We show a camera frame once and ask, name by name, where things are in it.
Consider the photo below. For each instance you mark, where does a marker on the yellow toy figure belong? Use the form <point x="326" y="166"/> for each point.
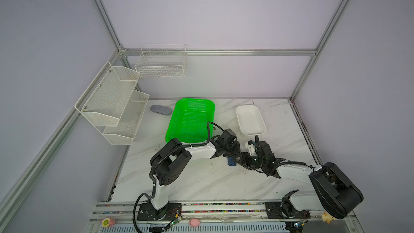
<point x="326" y="217"/>

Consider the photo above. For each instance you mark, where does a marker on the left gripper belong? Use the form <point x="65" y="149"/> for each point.
<point x="237" y="150"/>

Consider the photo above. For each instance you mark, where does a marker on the pink toy ball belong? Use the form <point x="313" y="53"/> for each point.
<point x="194" y="223"/>

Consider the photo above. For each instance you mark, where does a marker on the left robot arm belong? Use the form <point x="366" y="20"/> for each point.
<point x="168" y="163"/>

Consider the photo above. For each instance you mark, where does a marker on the dark blue paper napkin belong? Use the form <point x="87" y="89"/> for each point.
<point x="231" y="161"/>

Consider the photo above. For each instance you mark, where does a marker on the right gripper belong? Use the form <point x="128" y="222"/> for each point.
<point x="244" y="156"/>

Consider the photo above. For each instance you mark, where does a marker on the white mesh two-tier shelf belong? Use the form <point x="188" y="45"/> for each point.
<point x="113" y="105"/>

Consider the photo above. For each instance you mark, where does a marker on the aluminium frame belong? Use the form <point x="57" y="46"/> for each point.
<point x="22" y="189"/>

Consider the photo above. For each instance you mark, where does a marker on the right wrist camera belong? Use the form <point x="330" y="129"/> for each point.
<point x="250" y="145"/>

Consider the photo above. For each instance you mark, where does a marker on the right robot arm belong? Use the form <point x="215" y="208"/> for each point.
<point x="332" y="191"/>

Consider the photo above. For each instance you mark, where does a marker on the pink green toy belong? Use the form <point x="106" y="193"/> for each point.
<point x="108" y="222"/>

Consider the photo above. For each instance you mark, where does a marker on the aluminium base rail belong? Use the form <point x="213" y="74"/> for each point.
<point x="215" y="217"/>

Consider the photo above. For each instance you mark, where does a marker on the white rectangular tray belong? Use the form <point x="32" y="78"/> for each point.
<point x="250" y="120"/>

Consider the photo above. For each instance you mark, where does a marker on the grey oval pouch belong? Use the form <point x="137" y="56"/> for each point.
<point x="160" y="109"/>

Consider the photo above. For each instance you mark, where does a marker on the green plastic basket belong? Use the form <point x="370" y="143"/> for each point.
<point x="189" y="120"/>

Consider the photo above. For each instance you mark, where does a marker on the white wire basket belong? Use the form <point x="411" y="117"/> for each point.
<point x="158" y="61"/>

